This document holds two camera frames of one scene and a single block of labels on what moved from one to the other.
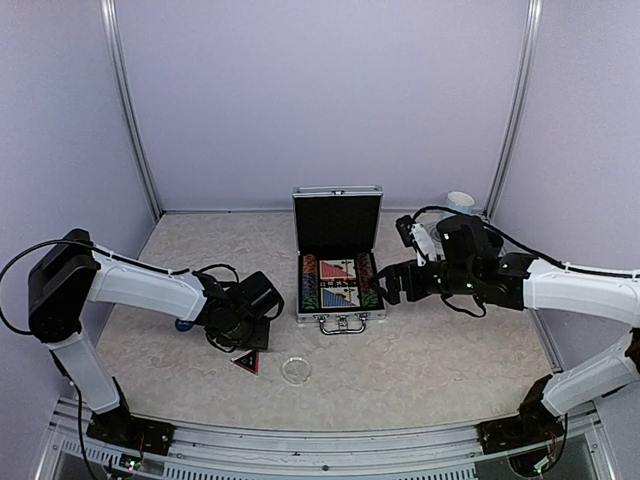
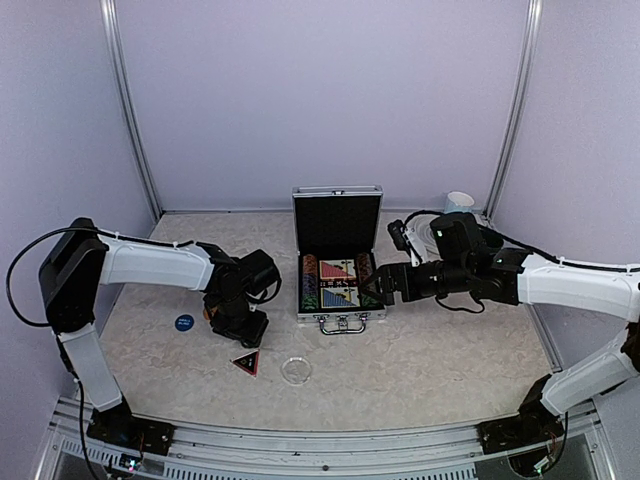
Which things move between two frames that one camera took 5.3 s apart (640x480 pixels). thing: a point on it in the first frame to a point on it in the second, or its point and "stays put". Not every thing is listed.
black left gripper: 259,341 to 251,335
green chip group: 370,299 stays put
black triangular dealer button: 249,360 stays put
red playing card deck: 337,269 stays put
